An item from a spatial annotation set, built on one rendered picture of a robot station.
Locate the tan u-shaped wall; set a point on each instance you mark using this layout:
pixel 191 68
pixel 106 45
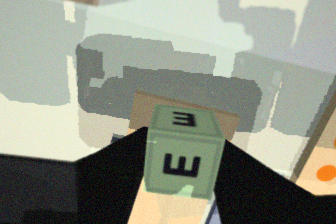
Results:
pixel 299 32

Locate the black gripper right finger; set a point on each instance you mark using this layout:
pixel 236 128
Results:
pixel 247 191

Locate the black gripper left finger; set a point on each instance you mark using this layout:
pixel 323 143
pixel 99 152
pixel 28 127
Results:
pixel 100 188

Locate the green labelled cube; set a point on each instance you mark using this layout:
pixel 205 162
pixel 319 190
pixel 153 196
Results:
pixel 183 152

